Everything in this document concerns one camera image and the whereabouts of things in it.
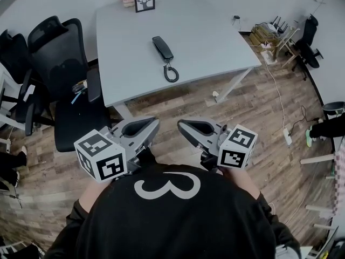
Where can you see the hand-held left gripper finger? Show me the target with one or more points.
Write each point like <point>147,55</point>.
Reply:
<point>134,119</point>
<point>145,139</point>

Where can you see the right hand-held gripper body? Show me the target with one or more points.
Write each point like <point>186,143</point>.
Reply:
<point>234,150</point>

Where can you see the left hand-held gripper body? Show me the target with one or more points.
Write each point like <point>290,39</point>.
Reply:
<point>99,158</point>

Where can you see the person's black printed shirt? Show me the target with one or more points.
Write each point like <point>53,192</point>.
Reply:
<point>175,225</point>

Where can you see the person's black trouser leg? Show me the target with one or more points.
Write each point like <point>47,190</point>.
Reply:
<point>147,158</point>

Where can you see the grey office table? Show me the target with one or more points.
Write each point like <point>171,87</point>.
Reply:
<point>194,42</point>

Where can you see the small black electronic component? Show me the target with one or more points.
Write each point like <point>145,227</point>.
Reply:
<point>236,17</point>

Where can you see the light wooden stand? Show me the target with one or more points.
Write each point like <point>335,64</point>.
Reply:
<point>288,44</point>

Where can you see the grey waist pouch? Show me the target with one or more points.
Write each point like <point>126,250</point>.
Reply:
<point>285,252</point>

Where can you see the white router black antennas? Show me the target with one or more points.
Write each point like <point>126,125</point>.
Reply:
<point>276,27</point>

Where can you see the white power strip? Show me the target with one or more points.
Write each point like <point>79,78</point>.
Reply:
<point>287,136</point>

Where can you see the person's right forearm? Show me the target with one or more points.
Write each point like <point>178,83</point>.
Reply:
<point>242,183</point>

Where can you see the person's left forearm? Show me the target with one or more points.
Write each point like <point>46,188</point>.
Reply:
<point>91,198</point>

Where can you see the black round bin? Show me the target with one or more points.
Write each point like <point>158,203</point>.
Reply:
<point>334,107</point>

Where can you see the white table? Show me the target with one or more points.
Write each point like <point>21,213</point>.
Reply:
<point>5,81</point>

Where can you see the small white floor object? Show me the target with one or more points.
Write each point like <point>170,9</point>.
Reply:
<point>215,93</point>

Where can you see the light wooden legged table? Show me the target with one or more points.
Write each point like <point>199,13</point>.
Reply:
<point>316,159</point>

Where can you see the checkered cloth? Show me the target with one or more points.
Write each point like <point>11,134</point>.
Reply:
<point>340,177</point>

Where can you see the framed deer picture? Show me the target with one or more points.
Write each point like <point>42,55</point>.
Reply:
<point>144,0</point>

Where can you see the stack of woven baskets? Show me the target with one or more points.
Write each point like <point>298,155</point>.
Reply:
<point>260,35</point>

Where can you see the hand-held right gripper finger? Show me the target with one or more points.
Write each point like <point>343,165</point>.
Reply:
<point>199,142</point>
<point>205,121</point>

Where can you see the black mesh headrest office chair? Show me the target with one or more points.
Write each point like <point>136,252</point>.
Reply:
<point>78,123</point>

